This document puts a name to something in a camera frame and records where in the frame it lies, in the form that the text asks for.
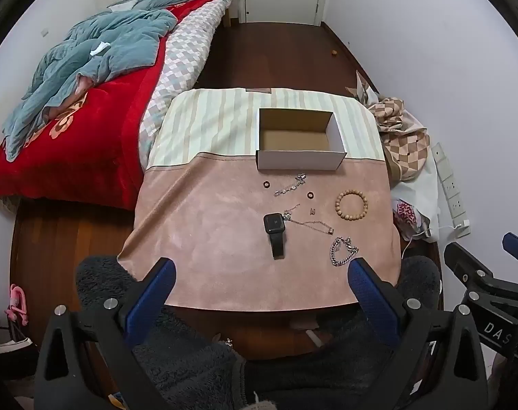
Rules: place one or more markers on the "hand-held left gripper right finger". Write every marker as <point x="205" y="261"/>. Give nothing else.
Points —
<point x="370" y="294"/>

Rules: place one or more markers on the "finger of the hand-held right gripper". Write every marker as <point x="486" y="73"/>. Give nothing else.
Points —
<point x="466" y="264"/>
<point x="517" y="247"/>

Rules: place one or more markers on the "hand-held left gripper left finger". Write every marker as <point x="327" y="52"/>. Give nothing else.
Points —
<point x="154" y="292"/>

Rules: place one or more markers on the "black smartwatch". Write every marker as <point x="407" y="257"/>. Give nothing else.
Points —
<point x="275" y="224"/>

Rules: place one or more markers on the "white cardboard box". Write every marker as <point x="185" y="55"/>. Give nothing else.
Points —
<point x="299" y="160"/>

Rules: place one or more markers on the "white charger plug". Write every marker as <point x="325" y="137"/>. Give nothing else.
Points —
<point x="460" y="224"/>

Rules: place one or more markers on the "white power strip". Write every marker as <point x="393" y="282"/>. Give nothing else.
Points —
<point x="451" y="192"/>

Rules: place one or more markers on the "red patterned bag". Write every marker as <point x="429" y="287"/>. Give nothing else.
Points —
<point x="406" y="213"/>

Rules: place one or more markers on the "pink and striped table cloth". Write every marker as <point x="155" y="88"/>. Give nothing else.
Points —
<point x="207" y="222"/>

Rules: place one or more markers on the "checkered fabric pile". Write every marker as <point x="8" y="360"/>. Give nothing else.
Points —
<point x="421" y="188"/>

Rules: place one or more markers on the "beige checkered cloth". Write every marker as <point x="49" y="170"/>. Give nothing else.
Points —
<point x="406" y="145"/>

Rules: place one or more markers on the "pink slipper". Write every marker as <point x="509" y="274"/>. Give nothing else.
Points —
<point x="17" y="305"/>

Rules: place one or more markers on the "white shoe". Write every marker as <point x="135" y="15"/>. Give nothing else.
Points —
<point x="9" y="345"/>

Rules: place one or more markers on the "torn cardboard scraps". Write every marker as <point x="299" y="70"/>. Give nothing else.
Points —
<point x="363" y="87"/>

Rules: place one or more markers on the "checkered bed sheet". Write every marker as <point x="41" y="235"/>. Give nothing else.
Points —
<point x="182" y="55"/>

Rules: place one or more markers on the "teal quilt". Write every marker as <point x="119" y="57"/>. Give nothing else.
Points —
<point x="113" y="38"/>

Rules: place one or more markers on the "wooden bed leg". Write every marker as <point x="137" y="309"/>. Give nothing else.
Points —
<point x="227" y="17"/>

